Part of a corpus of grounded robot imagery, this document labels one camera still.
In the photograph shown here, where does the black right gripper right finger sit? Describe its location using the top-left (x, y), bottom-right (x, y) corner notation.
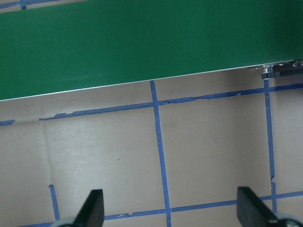
top-left (237, 186), bottom-right (285, 227)

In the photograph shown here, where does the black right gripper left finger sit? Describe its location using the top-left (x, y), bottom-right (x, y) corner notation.
top-left (72, 189), bottom-right (105, 227)

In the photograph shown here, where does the green conveyor belt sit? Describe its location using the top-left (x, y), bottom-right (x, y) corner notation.
top-left (0, 0), bottom-right (303, 100)

